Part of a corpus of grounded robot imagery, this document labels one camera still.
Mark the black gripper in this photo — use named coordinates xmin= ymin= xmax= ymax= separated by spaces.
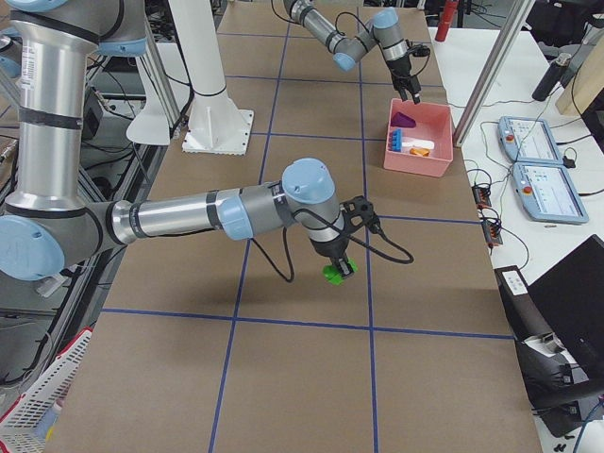
xmin=387 ymin=42 xmax=430 ymax=104
xmin=310 ymin=195 xmax=378 ymax=279

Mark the green block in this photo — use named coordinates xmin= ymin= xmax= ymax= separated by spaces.
xmin=322 ymin=259 xmax=358 ymax=286

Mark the purple block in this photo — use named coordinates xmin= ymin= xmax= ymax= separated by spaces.
xmin=390 ymin=111 xmax=417 ymax=128

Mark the pink plastic box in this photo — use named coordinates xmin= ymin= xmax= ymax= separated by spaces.
xmin=383 ymin=98 xmax=453 ymax=177

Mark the blue block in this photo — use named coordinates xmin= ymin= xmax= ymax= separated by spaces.
xmin=388 ymin=128 xmax=403 ymax=153

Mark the orange block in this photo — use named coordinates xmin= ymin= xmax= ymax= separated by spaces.
xmin=410 ymin=147 xmax=430 ymax=157

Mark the white label in box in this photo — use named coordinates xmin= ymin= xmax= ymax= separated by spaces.
xmin=402 ymin=137 xmax=435 ymax=151

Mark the blue tape line lengthwise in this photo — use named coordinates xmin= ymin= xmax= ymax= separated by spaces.
xmin=358 ymin=62 xmax=379 ymax=453

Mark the red bottle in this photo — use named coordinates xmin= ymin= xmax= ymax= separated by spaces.
xmin=435 ymin=0 xmax=459 ymax=42

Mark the upper teach pendant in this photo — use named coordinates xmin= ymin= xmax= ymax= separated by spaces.
xmin=497 ymin=116 xmax=562 ymax=163

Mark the teach pendant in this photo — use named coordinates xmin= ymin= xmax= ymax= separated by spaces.
xmin=512 ymin=161 xmax=589 ymax=225
xmin=497 ymin=116 xmax=562 ymax=163

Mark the black bottle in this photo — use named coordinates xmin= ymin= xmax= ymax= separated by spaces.
xmin=531 ymin=53 xmax=572 ymax=102

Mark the lower teach pendant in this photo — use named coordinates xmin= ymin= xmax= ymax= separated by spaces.
xmin=512 ymin=161 xmax=589 ymax=225

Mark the black laptop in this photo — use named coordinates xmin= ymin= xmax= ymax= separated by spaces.
xmin=528 ymin=234 xmax=603 ymax=378

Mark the blue tape line crosswise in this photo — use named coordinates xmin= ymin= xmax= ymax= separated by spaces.
xmin=101 ymin=308 xmax=513 ymax=341

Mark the white perforated basket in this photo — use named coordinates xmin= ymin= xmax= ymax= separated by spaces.
xmin=1 ymin=327 xmax=92 ymax=452

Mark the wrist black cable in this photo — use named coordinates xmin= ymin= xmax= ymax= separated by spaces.
xmin=249 ymin=210 xmax=415 ymax=284

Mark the aluminium frame post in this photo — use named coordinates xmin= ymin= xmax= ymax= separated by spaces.
xmin=453 ymin=0 xmax=535 ymax=147

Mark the white camera stand base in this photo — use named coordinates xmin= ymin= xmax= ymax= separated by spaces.
xmin=169 ymin=0 xmax=254 ymax=155

